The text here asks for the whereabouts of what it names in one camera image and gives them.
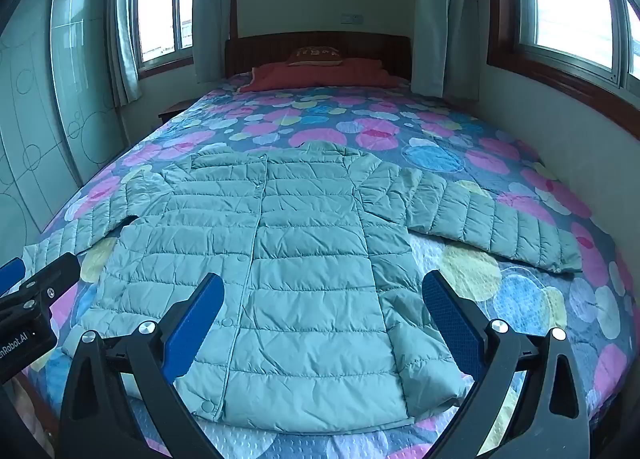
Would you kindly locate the small window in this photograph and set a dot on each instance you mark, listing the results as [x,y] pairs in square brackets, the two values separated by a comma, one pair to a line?
[160,14]

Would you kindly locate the bed with circle-pattern bedspread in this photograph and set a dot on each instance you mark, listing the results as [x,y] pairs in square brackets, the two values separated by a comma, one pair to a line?
[440,159]

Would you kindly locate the red pillow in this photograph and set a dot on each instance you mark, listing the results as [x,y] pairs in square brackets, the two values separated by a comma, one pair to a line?
[325,76]

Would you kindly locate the white wall socket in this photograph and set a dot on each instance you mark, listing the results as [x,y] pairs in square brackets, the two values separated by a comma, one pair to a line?
[352,18]

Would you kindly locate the dark wooden headboard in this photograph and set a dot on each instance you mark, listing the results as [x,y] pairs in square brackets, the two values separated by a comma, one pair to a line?
[260,51]

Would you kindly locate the glass door wardrobe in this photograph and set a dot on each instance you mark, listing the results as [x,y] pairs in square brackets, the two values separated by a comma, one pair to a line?
[45,104]

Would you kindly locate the dark wooden nightstand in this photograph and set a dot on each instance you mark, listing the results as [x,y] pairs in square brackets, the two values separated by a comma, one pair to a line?
[172,111]

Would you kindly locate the wide pale green curtain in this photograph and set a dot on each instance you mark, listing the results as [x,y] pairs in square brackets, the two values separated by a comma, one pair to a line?
[445,14]

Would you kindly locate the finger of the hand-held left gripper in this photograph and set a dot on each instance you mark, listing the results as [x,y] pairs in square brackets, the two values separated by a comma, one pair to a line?
[55,275]
[12,275]

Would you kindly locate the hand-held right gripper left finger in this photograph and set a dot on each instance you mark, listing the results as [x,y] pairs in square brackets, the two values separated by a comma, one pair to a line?
[195,320]

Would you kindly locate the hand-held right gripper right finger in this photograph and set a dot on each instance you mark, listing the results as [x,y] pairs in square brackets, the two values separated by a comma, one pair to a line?
[452,320]

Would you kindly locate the light green quilted puffer jacket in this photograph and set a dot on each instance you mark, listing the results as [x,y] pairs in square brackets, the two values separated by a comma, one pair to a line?
[310,264]

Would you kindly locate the brown cushion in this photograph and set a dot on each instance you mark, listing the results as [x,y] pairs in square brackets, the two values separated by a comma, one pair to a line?
[315,55]

